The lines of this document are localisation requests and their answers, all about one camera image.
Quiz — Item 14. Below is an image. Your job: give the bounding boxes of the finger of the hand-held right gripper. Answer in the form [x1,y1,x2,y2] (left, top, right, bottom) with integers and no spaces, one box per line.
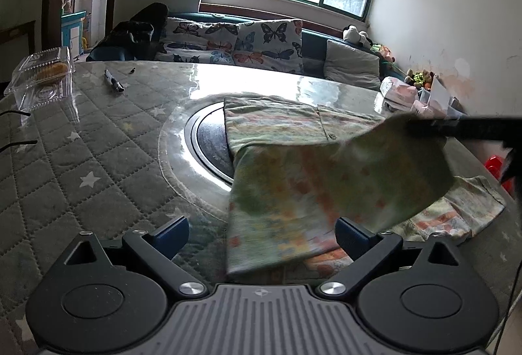
[502,147,522,201]
[407,116,522,141]

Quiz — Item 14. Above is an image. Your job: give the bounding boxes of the black pen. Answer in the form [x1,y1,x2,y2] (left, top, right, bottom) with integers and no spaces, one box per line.
[104,69,125,94]

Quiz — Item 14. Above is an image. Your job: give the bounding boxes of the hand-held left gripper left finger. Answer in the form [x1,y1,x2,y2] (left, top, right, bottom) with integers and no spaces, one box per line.
[61,216,207,297]

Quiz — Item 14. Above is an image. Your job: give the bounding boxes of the teal sofa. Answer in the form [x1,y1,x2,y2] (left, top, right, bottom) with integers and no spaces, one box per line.
[85,10,408,83]

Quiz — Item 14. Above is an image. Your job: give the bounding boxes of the colourful soft toy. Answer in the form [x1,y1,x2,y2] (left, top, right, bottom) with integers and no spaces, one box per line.
[369,44,397,64]

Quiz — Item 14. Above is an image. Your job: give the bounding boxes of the pink tissue pack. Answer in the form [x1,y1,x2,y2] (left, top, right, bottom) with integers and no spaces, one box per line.
[379,77,419,111]

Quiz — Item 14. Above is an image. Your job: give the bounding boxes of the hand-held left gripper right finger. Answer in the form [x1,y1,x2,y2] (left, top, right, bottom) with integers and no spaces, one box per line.
[319,216,463,296]

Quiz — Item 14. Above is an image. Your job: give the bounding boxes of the black bag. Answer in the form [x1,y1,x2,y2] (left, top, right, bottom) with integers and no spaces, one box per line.
[87,3,170,62]

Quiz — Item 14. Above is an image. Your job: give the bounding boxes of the round black induction cooktop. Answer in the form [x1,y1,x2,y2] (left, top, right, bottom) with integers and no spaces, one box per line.
[184,104,238,190]

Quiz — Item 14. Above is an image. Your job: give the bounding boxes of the grey pillow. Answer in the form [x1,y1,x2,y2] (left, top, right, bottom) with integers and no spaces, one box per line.
[324,39,382,91]

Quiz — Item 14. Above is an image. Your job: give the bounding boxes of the panda plush toy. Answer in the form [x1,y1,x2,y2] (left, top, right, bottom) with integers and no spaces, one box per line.
[342,25,370,48]

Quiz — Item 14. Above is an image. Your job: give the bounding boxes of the red plastic stool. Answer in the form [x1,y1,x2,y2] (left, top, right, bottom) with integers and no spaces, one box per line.
[485,154,515,193]

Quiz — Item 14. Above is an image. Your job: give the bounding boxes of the yellow pastry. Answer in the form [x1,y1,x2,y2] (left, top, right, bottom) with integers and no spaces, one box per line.
[35,61,69,85]

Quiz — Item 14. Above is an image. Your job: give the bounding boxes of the blue cabinet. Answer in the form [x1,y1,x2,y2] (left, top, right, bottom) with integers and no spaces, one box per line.
[60,10,87,54]

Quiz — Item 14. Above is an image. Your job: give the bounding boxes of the butterfly print cushion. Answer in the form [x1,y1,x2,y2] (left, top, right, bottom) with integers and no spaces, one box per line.
[232,18,305,74]
[160,17,241,64]

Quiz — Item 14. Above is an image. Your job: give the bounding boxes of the clear plastic food container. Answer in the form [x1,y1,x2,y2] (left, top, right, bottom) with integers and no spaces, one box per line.
[4,46,81,124]

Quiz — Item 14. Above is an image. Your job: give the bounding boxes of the green patterned garment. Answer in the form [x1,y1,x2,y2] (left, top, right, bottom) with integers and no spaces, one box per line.
[223,95,506,276]

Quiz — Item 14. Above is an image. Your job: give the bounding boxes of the tissue box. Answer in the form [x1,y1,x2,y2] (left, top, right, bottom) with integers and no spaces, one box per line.
[410,74,466,120]

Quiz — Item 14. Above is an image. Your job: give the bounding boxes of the brown plush toys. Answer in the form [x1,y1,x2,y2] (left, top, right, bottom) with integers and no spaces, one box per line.
[404,69,435,90]

